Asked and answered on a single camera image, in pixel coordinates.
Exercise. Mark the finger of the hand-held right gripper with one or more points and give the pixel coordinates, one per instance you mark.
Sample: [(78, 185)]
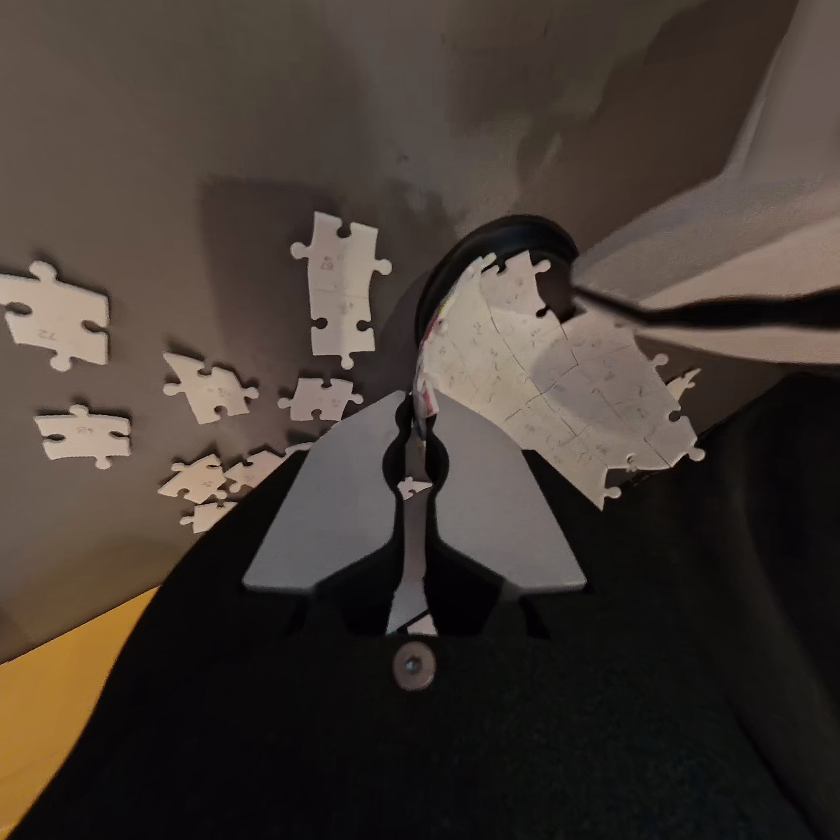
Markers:
[(754, 344), (754, 249)]

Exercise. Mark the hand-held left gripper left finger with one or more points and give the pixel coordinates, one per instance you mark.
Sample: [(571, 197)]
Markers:
[(328, 512)]

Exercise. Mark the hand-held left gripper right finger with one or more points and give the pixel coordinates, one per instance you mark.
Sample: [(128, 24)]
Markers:
[(505, 518)]

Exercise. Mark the white puzzle ball shell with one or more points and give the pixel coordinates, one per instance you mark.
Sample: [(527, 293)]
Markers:
[(590, 394)]

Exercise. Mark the black round ball stand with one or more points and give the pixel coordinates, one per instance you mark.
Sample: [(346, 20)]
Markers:
[(472, 249)]

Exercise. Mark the loose white puzzle piece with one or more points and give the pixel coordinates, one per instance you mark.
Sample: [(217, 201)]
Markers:
[(82, 436), (56, 315), (318, 400), (210, 390)]

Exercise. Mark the pile of white puzzle pieces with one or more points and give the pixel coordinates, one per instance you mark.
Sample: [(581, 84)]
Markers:
[(197, 479)]

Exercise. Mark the joined white puzzle piece pair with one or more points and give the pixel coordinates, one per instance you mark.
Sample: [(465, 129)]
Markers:
[(341, 289)]

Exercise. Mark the yellow box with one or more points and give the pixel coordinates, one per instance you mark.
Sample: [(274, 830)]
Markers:
[(52, 722)]

